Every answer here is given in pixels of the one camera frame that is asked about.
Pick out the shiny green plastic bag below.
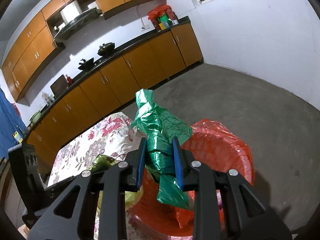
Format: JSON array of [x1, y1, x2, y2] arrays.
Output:
[[131, 89, 192, 210]]

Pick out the olive green plastic bag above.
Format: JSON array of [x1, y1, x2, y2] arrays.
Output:
[[90, 154, 144, 209]]

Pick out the large red plastic bag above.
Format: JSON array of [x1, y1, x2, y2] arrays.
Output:
[[172, 190, 225, 228]]

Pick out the orange lower kitchen cabinets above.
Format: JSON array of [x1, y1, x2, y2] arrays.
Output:
[[26, 16, 203, 168]]

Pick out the orange kitchen cabinets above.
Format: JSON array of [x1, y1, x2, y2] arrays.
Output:
[[26, 16, 203, 168], [2, 0, 152, 101]]

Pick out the orange upper kitchen cabinets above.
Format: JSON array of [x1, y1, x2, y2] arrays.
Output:
[[2, 0, 152, 101]]

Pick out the yellow blue container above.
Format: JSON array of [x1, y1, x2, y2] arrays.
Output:
[[12, 131, 23, 144]]

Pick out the blue hanging cloth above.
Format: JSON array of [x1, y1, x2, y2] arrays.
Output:
[[0, 89, 27, 159]]

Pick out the green pot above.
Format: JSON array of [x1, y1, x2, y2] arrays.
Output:
[[30, 111, 41, 124]]

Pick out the floral tablecloth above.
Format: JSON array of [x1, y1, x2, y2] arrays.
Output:
[[47, 112, 148, 240]]

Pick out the glass jar on counter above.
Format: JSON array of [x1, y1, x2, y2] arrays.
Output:
[[42, 92, 55, 106]]

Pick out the dark cutting board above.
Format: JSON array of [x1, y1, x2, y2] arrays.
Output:
[[50, 75, 69, 99]]

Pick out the red plastic basket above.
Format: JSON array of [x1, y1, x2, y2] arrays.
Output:
[[127, 119, 255, 239]]

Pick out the red bottle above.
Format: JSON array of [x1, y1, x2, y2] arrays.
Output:
[[66, 75, 73, 85]]

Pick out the black wok left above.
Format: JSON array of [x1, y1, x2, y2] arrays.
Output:
[[78, 58, 94, 71]]

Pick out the black range hood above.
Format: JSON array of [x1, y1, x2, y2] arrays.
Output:
[[54, 8, 103, 43]]

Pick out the black wok with lid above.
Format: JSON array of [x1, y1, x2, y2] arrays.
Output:
[[98, 42, 115, 58]]

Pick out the red bag on counter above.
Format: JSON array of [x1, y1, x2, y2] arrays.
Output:
[[147, 4, 178, 31]]

